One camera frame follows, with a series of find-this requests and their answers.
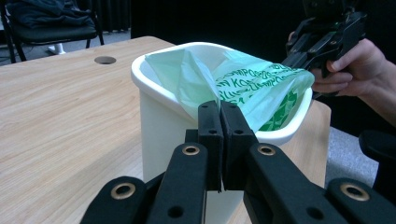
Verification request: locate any white plastic bin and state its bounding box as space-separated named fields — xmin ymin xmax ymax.
xmin=130 ymin=41 xmax=314 ymax=224

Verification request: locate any green printed plastic bag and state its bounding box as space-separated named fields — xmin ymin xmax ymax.
xmin=144 ymin=49 xmax=316 ymax=133

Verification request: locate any dark cloth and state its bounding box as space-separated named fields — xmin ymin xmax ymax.
xmin=6 ymin=0 xmax=95 ymax=30

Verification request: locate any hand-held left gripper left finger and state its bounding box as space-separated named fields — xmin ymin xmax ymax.
xmin=184 ymin=100 xmax=225 ymax=192

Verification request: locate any round table grommet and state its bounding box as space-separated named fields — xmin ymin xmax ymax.
xmin=93 ymin=55 xmax=118 ymax=65

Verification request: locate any white desk leg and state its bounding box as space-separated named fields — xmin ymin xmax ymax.
xmin=47 ymin=42 xmax=67 ymax=56

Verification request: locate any dark rounded object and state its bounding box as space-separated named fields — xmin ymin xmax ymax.
xmin=358 ymin=129 xmax=396 ymax=204

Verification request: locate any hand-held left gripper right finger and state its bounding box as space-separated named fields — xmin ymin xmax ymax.
xmin=219 ymin=100 xmax=260 ymax=191

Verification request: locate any black folding chair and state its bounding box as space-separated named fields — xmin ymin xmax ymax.
xmin=0 ymin=0 xmax=106 ymax=64

